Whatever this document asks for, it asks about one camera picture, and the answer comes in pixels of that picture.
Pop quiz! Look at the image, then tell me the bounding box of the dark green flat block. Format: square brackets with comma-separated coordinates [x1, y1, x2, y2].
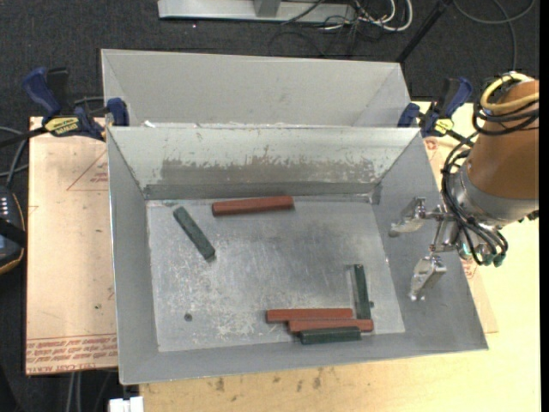
[172, 205, 217, 262]
[298, 326, 363, 346]
[352, 264, 373, 321]

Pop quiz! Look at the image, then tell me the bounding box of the red-brown flat block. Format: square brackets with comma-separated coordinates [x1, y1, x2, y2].
[287, 318, 375, 334]
[265, 307, 355, 325]
[211, 195, 296, 218]

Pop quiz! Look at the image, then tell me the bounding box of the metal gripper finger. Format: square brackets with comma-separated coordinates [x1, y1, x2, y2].
[408, 253, 448, 303]
[388, 196, 428, 238]

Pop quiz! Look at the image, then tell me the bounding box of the grey metal bin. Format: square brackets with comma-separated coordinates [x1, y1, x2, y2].
[100, 48, 490, 386]

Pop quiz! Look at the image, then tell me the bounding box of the brown cardboard board red print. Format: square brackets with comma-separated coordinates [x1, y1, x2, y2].
[25, 116, 501, 377]

